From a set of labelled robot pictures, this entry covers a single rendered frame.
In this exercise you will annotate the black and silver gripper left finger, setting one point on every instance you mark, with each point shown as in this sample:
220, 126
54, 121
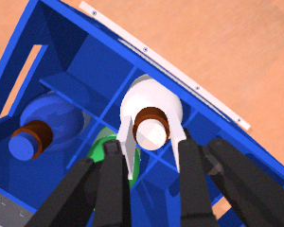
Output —
74, 199

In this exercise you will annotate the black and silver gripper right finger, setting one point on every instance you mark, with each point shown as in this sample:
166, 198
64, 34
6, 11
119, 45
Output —
256, 198

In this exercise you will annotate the blue plastic bottle crate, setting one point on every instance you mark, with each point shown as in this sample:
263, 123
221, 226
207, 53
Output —
78, 66

